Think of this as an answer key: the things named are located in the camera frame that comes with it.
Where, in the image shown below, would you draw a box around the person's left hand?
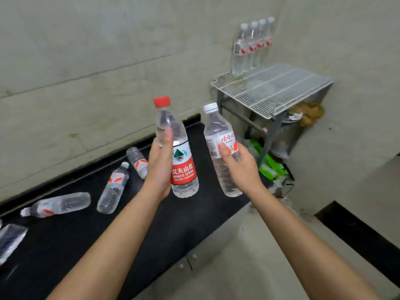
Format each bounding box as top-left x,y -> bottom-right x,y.
142,126 -> 174,200

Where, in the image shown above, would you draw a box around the person's right hand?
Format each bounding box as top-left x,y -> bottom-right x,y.
217,142 -> 265,198

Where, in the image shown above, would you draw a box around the white-capped water bottle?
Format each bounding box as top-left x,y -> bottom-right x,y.
203,102 -> 244,198

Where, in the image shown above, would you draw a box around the red-capped water bottle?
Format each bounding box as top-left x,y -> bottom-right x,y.
153,96 -> 199,199

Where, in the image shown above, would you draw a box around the person's left forearm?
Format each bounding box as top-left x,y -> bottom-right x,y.
46,181 -> 164,300

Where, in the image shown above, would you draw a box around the person's right forearm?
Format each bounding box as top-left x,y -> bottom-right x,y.
249,184 -> 381,300

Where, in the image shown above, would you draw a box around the clear plastic water bottle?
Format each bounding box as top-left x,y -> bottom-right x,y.
263,17 -> 276,61
96,162 -> 130,215
126,147 -> 149,180
246,21 -> 259,71
231,23 -> 249,76
20,192 -> 92,219
0,224 -> 28,266
254,19 -> 267,68

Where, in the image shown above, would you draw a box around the green plastic packages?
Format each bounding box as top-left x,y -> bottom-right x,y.
245,139 -> 289,181

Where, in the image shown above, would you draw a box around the metal pot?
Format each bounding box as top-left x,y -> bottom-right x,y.
271,117 -> 313,160

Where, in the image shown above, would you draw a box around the brown crumpled bag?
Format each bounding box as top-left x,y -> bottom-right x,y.
289,102 -> 325,127

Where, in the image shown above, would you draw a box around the grey metal stand frame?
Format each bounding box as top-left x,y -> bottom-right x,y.
217,82 -> 332,168

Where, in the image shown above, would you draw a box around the white wire rack shelf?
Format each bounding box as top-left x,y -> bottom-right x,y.
211,62 -> 334,120

